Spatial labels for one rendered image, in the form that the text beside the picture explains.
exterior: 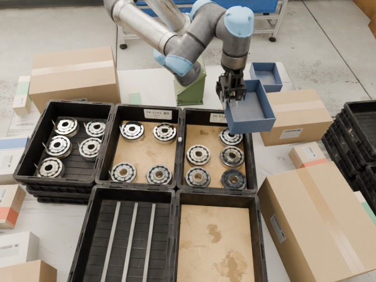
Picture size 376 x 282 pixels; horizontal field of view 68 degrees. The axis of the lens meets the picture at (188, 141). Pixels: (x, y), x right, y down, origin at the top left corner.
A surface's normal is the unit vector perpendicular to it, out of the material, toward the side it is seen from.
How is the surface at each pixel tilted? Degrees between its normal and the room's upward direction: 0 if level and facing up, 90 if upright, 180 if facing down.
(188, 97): 90
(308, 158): 0
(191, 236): 0
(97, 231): 0
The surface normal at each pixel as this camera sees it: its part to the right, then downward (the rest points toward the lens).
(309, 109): 0.04, -0.58
